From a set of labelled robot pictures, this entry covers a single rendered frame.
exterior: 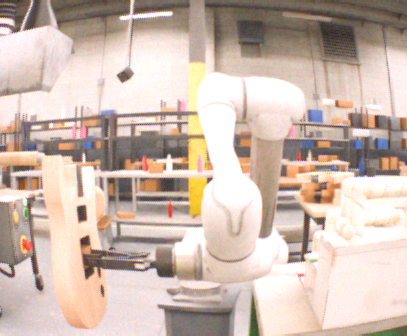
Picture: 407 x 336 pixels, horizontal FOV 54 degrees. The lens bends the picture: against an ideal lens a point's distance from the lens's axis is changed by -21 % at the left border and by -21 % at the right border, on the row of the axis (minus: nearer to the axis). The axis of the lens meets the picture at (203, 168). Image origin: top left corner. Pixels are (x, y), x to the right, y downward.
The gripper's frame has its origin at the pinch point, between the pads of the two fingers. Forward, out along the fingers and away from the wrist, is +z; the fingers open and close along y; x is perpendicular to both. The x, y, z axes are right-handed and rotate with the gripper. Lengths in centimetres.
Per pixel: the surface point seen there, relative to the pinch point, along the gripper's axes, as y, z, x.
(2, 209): 14.5, 33.3, 9.2
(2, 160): -7.4, 21.3, 22.7
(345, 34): 1053, -428, 410
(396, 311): -28, -66, -10
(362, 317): -28, -57, -10
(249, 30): 1010, -137, 378
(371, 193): -28, -57, 15
